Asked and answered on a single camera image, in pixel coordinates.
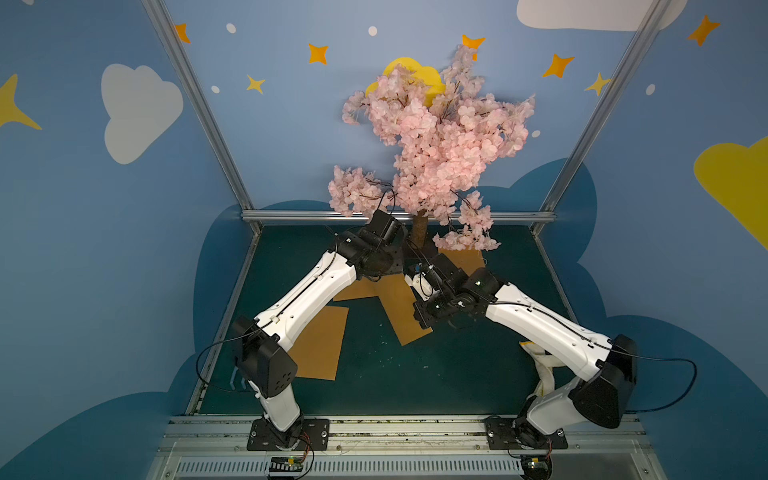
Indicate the pink cherry blossom tree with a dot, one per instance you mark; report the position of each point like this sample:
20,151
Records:
448,133

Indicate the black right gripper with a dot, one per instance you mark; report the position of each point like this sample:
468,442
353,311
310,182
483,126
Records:
422,312

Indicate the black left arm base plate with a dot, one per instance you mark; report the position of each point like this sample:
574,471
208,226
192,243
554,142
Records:
312,434

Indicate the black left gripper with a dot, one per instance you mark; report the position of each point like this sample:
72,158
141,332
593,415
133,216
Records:
405,257

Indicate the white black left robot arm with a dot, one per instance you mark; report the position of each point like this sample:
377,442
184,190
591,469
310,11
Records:
261,345

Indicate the brown kraft file bag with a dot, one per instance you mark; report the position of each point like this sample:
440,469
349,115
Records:
467,260

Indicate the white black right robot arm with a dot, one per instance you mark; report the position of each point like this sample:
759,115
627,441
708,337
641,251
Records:
605,371

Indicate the brown kraft envelope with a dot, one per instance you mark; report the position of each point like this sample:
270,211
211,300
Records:
398,301
317,349
360,289

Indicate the left circuit board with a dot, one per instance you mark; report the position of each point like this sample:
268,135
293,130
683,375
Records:
291,466

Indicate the white yellow cloth strip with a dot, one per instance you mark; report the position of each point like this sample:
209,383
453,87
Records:
545,364

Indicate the dark metal tree base plate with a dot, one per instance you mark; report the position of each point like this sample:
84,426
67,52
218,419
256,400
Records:
413,251

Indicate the aluminium corner post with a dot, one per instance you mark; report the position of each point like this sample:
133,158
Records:
161,20
648,29

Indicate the aluminium right corner post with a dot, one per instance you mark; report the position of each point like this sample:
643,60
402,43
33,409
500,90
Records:
648,29

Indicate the aluminium left corner post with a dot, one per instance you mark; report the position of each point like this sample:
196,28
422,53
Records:
161,20

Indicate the circuit board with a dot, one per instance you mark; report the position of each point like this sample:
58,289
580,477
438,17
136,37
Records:
291,466
536,468

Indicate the right circuit board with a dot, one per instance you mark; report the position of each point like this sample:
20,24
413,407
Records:
536,468

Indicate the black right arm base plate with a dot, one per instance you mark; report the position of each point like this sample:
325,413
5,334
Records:
503,433

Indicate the aluminium front rail frame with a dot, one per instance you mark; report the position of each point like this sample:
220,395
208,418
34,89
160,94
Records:
400,447

